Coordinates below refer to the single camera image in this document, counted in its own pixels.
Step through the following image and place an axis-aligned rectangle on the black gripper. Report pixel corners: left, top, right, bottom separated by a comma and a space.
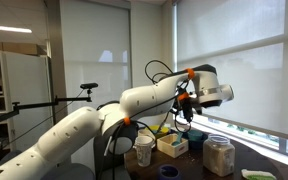
181, 98, 202, 122

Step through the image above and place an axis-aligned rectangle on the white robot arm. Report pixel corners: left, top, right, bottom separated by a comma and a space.
0, 64, 234, 180

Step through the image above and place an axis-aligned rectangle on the teal measuring cup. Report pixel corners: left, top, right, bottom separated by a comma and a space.
187, 129, 203, 141

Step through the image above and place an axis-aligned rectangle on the patterned paper cup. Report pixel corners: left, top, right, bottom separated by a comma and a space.
134, 136, 155, 167

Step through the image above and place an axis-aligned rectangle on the clear jar of rice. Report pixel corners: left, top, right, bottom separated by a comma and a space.
203, 134, 235, 177

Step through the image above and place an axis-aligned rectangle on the teal scoop in box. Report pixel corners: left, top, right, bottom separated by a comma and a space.
171, 132, 183, 146

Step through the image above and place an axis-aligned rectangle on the dark blue bowl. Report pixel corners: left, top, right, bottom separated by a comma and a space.
183, 131, 208, 150

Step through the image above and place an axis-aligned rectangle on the yellow bowl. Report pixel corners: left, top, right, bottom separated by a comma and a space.
150, 125, 169, 138

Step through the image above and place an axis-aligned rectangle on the wooden box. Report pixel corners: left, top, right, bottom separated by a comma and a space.
157, 134, 189, 158

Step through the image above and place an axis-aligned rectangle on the round wooden table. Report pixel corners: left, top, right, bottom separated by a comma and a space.
124, 140, 283, 180

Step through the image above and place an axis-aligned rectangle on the white roller blind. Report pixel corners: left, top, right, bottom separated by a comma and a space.
176, 0, 288, 139

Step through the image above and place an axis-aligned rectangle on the green white scrub brush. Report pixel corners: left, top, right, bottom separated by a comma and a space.
241, 169, 277, 180

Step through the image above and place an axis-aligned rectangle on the white whiteboard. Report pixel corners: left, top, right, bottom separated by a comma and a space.
0, 51, 53, 151

